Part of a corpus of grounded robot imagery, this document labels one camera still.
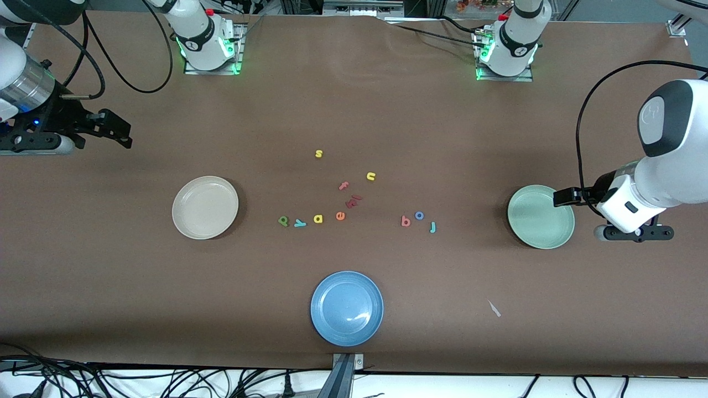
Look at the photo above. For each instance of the blue plate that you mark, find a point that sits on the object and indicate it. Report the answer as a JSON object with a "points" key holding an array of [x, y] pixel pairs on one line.
{"points": [[347, 308]]}

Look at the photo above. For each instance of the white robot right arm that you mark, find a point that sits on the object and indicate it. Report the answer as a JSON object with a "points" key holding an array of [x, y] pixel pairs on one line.
{"points": [[202, 38]]}

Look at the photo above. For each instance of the white paper scrap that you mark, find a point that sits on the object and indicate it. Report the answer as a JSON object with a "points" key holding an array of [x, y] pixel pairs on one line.
{"points": [[494, 308]]}

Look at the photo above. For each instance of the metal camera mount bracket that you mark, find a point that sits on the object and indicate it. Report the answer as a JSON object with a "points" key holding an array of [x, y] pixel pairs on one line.
{"points": [[345, 376]]}

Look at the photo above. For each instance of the green foam letter p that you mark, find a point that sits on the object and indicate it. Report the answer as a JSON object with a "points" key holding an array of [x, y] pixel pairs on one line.
{"points": [[283, 221]]}

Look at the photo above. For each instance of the cyan foam letter y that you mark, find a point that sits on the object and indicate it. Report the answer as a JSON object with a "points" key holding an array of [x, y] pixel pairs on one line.
{"points": [[300, 223]]}

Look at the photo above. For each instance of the grey metal box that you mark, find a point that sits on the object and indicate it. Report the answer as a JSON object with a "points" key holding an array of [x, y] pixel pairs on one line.
{"points": [[362, 6]]}

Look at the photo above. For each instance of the brown table cover sheet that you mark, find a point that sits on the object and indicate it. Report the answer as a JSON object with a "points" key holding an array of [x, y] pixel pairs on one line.
{"points": [[442, 138]]}

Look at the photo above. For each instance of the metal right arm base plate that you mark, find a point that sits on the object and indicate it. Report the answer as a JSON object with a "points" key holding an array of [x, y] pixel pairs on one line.
{"points": [[239, 55]]}

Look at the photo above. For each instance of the orange dried flowers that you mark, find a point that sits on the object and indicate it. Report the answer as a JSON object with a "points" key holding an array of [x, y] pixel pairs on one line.
{"points": [[475, 4]]}

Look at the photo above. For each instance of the salmon foam letter b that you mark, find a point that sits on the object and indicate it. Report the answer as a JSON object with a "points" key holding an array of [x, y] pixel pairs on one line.
{"points": [[405, 221]]}

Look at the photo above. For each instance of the maroon foam letter k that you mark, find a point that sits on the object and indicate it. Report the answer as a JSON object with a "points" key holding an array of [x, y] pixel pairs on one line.
{"points": [[350, 203]]}

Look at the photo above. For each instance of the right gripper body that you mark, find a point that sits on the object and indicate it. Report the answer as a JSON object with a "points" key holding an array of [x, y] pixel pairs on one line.
{"points": [[57, 115]]}

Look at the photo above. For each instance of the beige plate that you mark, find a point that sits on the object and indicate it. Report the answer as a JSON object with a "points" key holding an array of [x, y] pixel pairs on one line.
{"points": [[205, 207]]}

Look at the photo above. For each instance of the black power plug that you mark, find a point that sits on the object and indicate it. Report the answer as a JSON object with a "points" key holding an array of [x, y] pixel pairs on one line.
{"points": [[287, 387]]}

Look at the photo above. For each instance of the aluminium frame corner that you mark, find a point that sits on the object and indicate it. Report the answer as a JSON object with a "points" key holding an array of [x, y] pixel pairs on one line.
{"points": [[677, 27]]}

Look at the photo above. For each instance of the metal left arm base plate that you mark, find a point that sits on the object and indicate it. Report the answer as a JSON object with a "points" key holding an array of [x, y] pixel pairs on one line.
{"points": [[506, 79]]}

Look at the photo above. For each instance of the green plate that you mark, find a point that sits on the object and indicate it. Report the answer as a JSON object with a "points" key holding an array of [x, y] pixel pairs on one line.
{"points": [[541, 216]]}

